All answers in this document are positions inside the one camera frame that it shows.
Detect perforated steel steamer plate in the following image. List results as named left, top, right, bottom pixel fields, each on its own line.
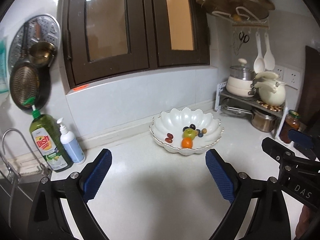
left=7, top=14, right=61, bottom=70

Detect black frying pan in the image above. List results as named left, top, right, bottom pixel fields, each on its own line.
left=9, top=24, right=52, bottom=110

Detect white pump bottle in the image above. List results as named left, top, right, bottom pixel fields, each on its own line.
left=56, top=118, right=86, bottom=165

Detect cream cooking pot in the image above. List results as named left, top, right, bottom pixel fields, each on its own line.
left=226, top=76, right=255, bottom=98

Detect steel faucet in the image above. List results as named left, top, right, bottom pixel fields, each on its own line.
left=2, top=129, right=52, bottom=180

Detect steel saucepan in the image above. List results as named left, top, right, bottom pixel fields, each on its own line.
left=223, top=106, right=278, bottom=133

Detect steel sink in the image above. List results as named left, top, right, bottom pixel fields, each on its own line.
left=0, top=172, right=53, bottom=230

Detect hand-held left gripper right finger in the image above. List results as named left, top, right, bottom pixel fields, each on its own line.
left=205, top=148, right=293, bottom=240

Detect small green apple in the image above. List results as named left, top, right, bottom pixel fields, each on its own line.
left=182, top=128, right=197, bottom=139

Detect person's right hand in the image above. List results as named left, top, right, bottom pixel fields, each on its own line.
left=296, top=204, right=318, bottom=240

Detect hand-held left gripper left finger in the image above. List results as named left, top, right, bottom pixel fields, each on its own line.
left=27, top=148, right=112, bottom=240

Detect black wire ring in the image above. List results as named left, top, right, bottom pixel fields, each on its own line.
left=232, top=30, right=242, bottom=55

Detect dark brown window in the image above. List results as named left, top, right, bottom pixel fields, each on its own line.
left=57, top=0, right=211, bottom=89

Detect glass lid with white knob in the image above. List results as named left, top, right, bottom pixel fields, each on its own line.
left=230, top=58, right=253, bottom=72

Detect steel steamer insert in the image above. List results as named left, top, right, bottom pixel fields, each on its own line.
left=229, top=67, right=253, bottom=81

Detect dark brown panel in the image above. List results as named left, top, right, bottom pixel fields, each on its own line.
left=297, top=45, right=320, bottom=135

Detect white grey corner shelf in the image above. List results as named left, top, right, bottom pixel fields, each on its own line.
left=214, top=82, right=288, bottom=140

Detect cream kettle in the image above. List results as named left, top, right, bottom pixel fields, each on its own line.
left=252, top=71, right=287, bottom=107

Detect white rice spoon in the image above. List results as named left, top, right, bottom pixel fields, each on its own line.
left=253, top=31, right=266, bottom=73
left=264, top=32, right=276, bottom=71

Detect beaded wooden trivet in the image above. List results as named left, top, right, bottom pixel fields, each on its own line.
left=256, top=99, right=283, bottom=112

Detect white wall socket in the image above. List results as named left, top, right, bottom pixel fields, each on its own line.
left=274, top=65, right=285, bottom=80
left=286, top=67, right=302, bottom=90

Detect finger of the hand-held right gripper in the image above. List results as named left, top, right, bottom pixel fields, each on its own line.
left=287, top=129, right=320, bottom=161
left=261, top=137, right=320, bottom=173

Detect white wall rack with hooks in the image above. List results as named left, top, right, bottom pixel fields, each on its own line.
left=195, top=0, right=270, bottom=34

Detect steel pot lid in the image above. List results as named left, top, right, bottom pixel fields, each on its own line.
left=222, top=99, right=253, bottom=113

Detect red sauce glass jar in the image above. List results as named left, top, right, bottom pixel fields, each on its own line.
left=279, top=109, right=300, bottom=144

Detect black scissors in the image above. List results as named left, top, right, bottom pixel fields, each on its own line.
left=237, top=31, right=250, bottom=49

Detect teal cloth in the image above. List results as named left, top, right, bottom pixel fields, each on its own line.
left=0, top=37, right=8, bottom=93

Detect green dish soap bottle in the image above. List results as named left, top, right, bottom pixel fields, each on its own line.
left=21, top=97, right=74, bottom=173

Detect white scalloped bowl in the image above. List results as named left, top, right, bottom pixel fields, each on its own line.
left=149, top=107, right=225, bottom=157

